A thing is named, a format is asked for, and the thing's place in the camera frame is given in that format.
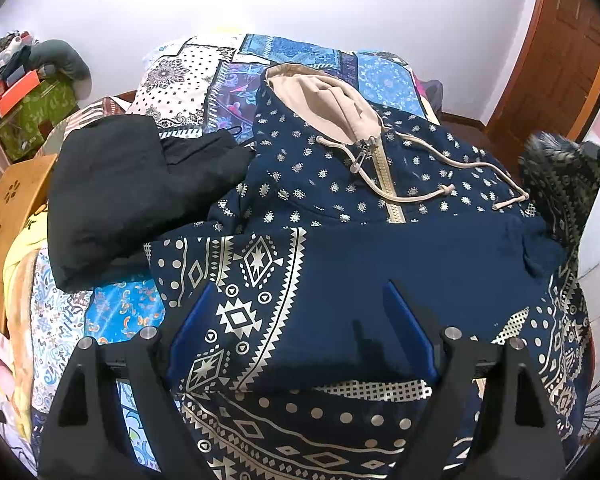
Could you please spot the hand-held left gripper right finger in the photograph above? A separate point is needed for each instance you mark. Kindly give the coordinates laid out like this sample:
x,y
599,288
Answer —
x,y
410,330

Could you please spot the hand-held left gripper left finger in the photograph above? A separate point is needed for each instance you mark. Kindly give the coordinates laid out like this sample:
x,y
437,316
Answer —
x,y
187,340

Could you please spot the navy patterned zip hoodie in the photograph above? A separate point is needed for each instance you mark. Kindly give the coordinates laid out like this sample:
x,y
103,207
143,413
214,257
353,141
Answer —
x,y
330,185

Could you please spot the brown wooden door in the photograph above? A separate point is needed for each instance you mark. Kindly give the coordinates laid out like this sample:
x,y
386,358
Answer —
x,y
545,60

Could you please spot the black folded sweater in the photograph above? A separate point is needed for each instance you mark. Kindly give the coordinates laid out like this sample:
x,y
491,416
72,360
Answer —
x,y
105,195

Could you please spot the black thin garment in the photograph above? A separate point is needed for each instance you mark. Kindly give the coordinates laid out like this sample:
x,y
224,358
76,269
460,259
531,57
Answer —
x,y
205,160

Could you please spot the yellow blanket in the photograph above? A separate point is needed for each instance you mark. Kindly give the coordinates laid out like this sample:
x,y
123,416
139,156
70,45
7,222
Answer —
x,y
22,260

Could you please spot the striped brown blanket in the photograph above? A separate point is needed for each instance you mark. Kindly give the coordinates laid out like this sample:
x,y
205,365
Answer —
x,y
87,110

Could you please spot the blue patchwork bed quilt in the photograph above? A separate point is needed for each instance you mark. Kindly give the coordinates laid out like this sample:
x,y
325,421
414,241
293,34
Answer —
x,y
180,75

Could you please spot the green patterned box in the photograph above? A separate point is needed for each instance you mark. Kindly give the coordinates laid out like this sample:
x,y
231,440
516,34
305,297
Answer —
x,y
30,115

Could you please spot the orange flat box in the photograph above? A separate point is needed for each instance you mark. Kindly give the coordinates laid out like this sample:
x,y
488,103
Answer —
x,y
15,92

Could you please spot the grey neck pillow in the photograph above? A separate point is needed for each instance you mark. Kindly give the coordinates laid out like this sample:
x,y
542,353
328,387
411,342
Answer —
x,y
60,57

